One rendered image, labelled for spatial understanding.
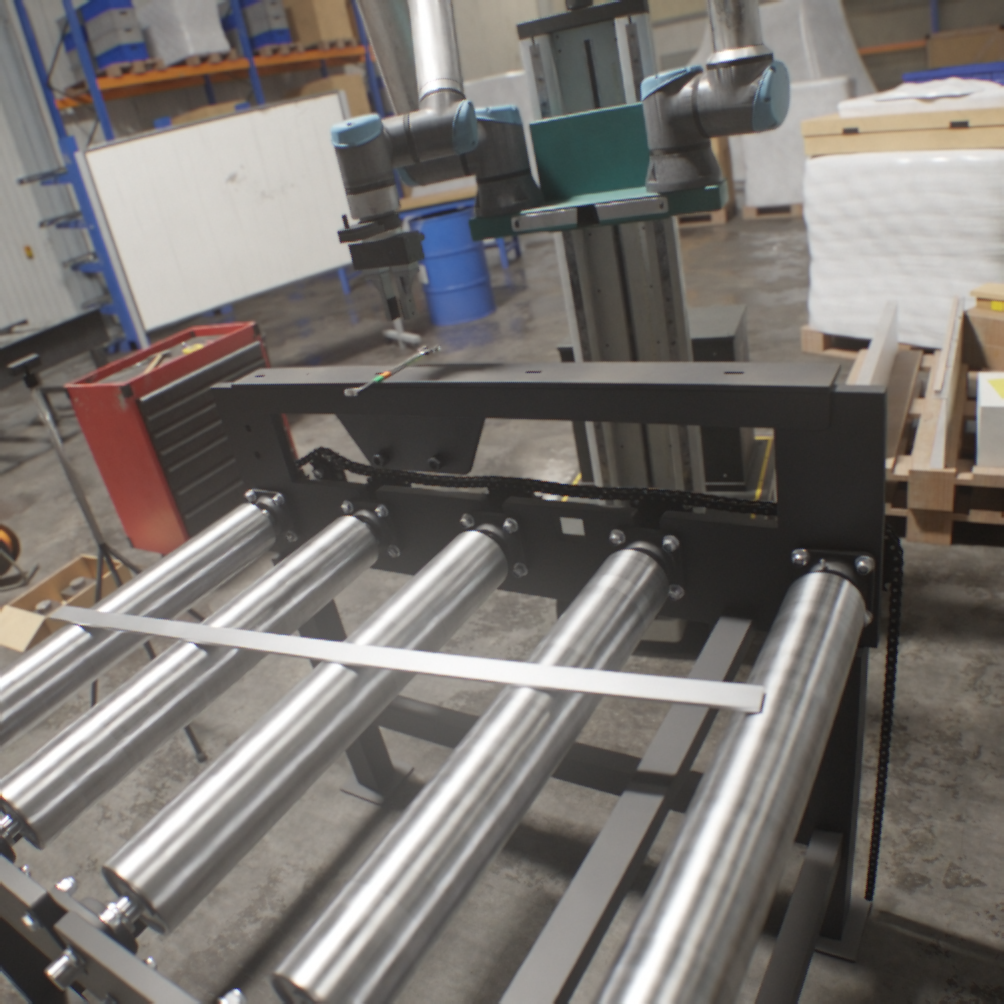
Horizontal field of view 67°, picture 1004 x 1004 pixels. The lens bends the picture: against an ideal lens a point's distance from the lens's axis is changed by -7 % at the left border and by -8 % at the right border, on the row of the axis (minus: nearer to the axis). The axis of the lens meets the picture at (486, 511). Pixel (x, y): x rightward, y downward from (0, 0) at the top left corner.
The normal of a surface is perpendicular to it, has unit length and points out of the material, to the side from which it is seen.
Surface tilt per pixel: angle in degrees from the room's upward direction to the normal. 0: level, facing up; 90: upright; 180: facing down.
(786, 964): 0
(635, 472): 90
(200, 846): 59
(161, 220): 90
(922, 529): 90
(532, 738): 48
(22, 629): 25
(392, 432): 90
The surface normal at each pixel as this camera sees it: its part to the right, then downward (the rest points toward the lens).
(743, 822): 0.09, -0.80
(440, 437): -0.51, 0.48
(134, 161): 0.55, 0.28
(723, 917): 0.34, -0.65
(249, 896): -0.20, -0.87
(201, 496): 0.83, 0.09
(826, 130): -0.77, 0.42
